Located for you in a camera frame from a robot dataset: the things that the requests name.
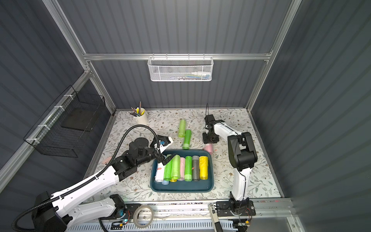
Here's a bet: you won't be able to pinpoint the bright green roll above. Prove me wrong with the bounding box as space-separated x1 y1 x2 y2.
164 160 172 181
183 130 192 150

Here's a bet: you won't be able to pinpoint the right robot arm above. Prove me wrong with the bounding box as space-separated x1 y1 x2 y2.
203 115 258 217

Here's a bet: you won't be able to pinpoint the teal plastic storage box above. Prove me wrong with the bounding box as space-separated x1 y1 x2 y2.
150 149 214 193

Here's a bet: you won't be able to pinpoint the white roll with red label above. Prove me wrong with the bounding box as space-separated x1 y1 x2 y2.
155 163 165 183

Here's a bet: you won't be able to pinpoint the items in white basket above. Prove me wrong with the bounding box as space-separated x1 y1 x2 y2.
169 71 212 80

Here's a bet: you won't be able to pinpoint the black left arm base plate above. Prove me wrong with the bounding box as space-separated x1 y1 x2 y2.
111 204 141 219

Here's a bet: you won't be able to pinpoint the light green roll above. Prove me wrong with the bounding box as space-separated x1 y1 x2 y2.
171 155 181 180

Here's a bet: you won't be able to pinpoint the pens and pencils bunch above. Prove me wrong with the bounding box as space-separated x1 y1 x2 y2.
130 101 146 117

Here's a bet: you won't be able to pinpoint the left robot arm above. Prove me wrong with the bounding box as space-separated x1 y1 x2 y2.
31 136 173 232

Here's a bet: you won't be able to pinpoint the clear packing tape roll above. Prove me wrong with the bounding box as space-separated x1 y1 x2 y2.
133 205 155 229

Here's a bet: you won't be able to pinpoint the pale green roll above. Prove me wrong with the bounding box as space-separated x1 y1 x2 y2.
178 119 186 138
185 156 192 182

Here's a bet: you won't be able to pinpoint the pink trash bag roll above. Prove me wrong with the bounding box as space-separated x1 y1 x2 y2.
178 157 186 181
204 144 214 155

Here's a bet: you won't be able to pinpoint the black wire side basket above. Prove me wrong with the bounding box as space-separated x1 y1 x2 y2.
24 89 106 158

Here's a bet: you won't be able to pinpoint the white pen holder cup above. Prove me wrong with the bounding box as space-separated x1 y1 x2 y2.
134 112 149 125

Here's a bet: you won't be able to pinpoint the pink small stapler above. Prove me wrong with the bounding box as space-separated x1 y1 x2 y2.
103 157 112 165

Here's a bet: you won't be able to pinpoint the white wire wall basket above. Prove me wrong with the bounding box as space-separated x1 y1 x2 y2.
147 57 214 82

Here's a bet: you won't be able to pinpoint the black corrugated cable hose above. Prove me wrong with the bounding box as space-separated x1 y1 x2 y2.
11 124 161 232

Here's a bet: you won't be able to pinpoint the dark grey trash bag roll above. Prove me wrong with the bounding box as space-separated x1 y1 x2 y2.
192 156 200 181

